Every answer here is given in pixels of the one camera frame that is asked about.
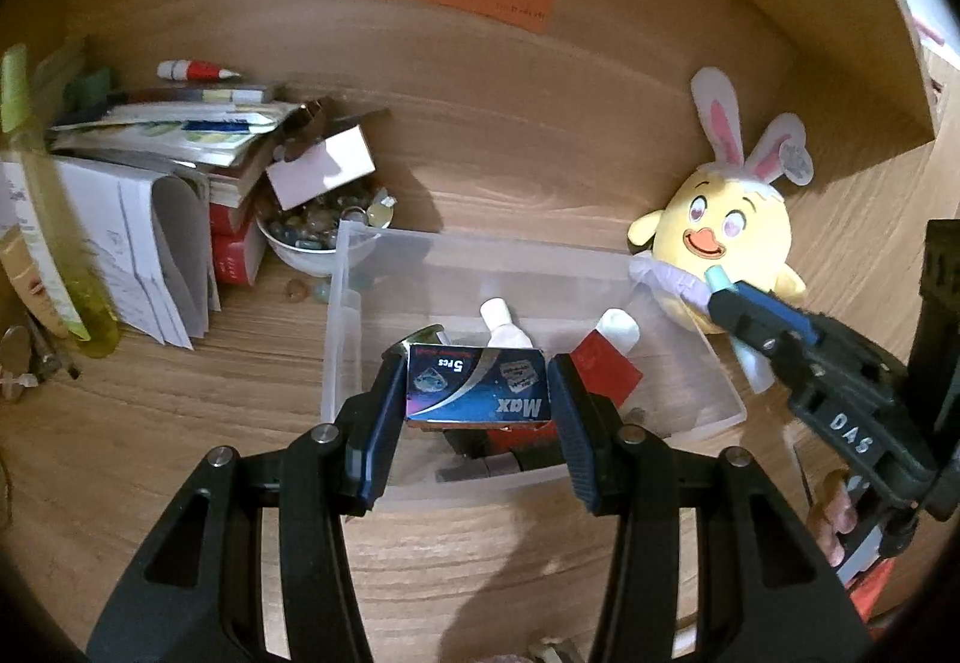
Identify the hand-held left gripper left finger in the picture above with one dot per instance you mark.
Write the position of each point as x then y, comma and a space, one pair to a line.
379, 430

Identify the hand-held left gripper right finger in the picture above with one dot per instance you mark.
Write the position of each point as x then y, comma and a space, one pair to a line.
577, 438

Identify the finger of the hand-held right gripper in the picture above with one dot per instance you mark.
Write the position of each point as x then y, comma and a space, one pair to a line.
784, 314
750, 329

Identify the small blue cardboard box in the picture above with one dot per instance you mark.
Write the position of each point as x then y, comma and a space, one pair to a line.
480, 393

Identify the white tape roll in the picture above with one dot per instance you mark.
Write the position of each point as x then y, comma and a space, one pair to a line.
619, 329

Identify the clear plastic storage box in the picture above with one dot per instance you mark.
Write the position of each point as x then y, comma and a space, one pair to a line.
420, 280

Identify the person's right hand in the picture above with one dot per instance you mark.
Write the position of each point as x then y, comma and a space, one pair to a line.
831, 517

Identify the yellow chick plush toy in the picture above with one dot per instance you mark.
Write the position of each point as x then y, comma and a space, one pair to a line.
720, 213

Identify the glass marble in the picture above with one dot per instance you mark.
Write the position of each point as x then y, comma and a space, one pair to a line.
297, 292
322, 290

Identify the white bowl of marbles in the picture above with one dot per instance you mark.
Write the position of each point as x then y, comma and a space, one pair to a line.
315, 235

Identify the red book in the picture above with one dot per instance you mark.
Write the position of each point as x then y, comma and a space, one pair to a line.
236, 250

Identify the small white cardboard box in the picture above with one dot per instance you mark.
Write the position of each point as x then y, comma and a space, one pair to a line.
322, 172

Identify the folded white papers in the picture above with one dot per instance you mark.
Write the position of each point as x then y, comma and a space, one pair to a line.
127, 235

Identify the tall green spray bottle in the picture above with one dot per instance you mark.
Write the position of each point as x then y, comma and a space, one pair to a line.
67, 258

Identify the stack of books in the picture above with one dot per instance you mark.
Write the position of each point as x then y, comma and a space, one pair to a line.
172, 134

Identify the metal binder clips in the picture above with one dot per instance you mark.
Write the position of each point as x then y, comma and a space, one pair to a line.
22, 363

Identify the cream tube with white cap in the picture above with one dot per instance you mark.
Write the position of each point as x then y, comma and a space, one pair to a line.
26, 280

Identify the red and white marker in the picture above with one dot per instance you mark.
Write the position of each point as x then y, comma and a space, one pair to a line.
199, 70

